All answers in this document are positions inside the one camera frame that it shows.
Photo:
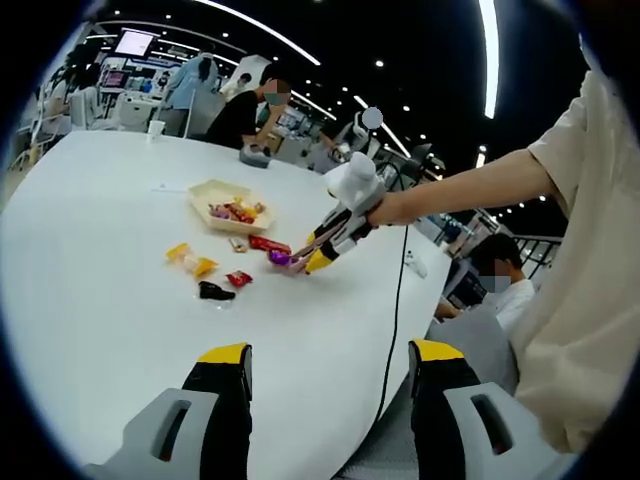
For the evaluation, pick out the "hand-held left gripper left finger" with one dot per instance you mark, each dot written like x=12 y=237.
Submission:
x=222 y=410

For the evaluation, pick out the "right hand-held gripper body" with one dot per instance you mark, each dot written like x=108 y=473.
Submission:
x=357 y=182

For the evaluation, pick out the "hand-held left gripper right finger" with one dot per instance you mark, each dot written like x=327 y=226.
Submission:
x=437 y=400

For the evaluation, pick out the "pink food tongs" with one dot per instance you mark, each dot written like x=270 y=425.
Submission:
x=320 y=245

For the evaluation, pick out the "long red food bar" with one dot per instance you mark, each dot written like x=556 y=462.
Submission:
x=270 y=244

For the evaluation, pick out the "orange yellow food packet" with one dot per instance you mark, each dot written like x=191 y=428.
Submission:
x=257 y=207

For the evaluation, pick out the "small orange white food packet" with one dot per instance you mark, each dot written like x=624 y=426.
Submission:
x=239 y=244

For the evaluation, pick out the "small red food packet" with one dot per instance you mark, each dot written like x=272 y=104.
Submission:
x=239 y=278

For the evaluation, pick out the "brown purple food packet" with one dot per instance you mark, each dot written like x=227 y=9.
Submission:
x=218 y=211

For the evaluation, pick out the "beige hexagonal food container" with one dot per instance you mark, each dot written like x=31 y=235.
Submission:
x=215 y=192

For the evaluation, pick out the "yellow clear food packet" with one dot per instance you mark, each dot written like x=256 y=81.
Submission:
x=176 y=251

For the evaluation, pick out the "person's right hand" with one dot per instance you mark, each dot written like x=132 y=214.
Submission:
x=385 y=212

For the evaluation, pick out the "grey fabric chair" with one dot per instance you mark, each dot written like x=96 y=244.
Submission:
x=475 y=345

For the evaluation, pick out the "small white device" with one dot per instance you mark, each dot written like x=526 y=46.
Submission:
x=416 y=262

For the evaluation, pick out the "black tripod stand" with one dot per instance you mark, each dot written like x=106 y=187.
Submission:
x=422 y=155

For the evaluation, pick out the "grey headset device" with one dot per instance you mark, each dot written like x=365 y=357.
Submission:
x=255 y=157

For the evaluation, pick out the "ceiling light strip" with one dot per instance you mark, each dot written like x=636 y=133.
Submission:
x=310 y=57
x=490 y=60

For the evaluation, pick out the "grey office chair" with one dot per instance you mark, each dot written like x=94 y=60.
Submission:
x=202 y=115

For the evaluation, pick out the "white paper cup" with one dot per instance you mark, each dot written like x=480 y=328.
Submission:
x=155 y=131

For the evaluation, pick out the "operator in beige shirt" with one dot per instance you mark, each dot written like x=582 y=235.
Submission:
x=585 y=260

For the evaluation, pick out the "small pink desk monitor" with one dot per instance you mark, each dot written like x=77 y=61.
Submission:
x=116 y=79

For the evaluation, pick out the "white bright display screen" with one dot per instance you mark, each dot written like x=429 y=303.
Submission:
x=134 y=42

